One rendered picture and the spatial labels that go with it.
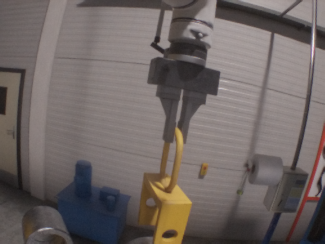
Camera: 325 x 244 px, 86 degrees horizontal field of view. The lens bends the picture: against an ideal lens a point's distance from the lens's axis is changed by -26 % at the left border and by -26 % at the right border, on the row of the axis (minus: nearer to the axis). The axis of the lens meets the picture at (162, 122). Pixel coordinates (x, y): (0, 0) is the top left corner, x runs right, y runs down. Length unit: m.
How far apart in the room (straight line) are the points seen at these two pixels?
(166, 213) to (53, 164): 3.24
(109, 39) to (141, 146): 1.50
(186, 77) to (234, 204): 2.97
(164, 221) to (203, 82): 0.27
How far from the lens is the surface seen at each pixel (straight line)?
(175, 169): 0.42
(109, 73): 2.99
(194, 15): 0.42
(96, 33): 3.18
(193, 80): 0.42
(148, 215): 0.59
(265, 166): 1.84
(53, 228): 0.63
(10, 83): 3.98
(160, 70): 0.40
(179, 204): 0.42
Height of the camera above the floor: 2.04
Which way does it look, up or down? 8 degrees down
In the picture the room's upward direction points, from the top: 9 degrees clockwise
